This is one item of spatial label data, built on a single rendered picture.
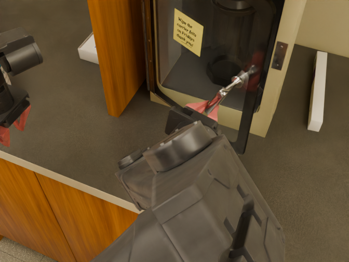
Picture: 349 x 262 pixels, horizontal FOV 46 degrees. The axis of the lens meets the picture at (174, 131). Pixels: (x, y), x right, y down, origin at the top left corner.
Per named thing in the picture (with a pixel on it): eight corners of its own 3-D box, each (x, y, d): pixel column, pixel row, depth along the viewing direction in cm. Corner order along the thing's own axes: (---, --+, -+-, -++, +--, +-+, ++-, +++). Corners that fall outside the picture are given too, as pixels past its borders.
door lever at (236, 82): (226, 105, 86) (217, 95, 86) (244, 83, 77) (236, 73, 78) (209, 118, 83) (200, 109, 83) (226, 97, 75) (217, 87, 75)
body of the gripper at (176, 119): (174, 103, 76) (153, 125, 71) (223, 128, 73) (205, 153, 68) (169, 127, 80) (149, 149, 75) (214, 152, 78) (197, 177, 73)
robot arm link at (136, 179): (144, 157, 25) (236, 303, 26) (218, 110, 26) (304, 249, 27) (106, 163, 67) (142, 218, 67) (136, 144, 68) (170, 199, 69)
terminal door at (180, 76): (152, 90, 107) (143, -64, 76) (243, 157, 93) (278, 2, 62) (149, 91, 106) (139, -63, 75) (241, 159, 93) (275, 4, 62)
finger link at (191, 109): (202, 84, 81) (179, 110, 74) (234, 101, 79) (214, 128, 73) (194, 109, 85) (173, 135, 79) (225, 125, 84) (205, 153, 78)
